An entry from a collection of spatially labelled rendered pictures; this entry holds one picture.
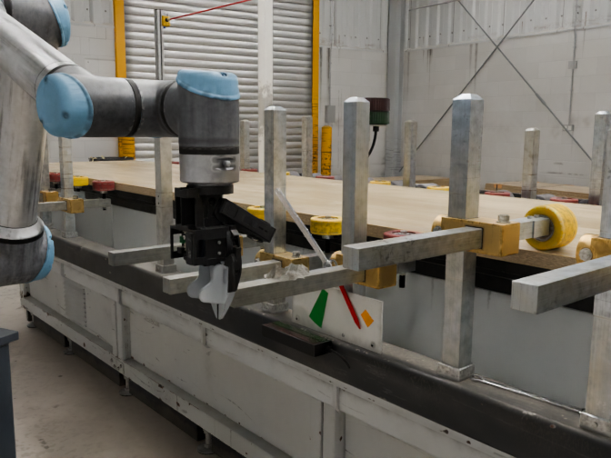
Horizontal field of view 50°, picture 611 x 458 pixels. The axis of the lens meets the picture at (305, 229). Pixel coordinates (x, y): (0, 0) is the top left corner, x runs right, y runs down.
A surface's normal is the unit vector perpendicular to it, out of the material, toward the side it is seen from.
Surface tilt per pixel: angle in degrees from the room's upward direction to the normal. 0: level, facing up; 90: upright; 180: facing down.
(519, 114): 90
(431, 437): 90
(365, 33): 90
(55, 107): 91
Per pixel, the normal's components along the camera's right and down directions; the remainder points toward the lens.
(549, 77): -0.83, 0.08
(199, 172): -0.20, 0.15
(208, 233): 0.65, 0.12
